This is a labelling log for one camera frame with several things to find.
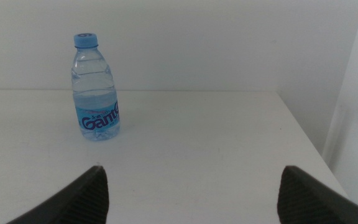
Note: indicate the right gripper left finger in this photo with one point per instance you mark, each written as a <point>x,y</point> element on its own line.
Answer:
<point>82,202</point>

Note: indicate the clear water bottle blue cap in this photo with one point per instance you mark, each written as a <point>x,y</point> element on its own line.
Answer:
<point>95,93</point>

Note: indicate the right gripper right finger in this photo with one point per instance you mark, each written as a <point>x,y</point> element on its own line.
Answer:
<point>309,202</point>

